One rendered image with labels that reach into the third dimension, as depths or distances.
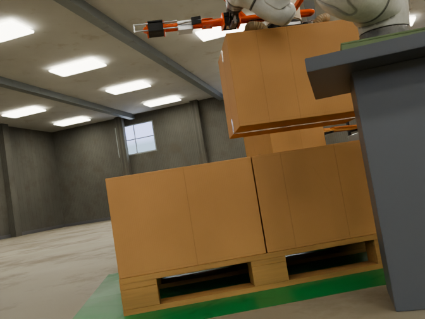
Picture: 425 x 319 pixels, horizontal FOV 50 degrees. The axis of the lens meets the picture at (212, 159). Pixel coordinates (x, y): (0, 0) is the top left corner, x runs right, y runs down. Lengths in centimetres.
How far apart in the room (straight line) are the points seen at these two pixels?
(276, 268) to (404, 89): 88
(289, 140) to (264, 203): 208
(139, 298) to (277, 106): 96
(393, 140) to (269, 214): 67
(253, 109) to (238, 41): 29
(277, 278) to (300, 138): 225
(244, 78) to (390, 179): 80
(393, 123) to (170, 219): 92
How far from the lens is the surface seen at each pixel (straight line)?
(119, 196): 185
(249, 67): 194
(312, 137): 409
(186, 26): 216
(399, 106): 143
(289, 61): 198
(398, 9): 154
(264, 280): 191
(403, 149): 142
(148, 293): 188
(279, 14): 187
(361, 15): 143
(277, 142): 385
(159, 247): 185
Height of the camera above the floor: 42
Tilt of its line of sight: 4 degrees up
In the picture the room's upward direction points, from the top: 9 degrees counter-clockwise
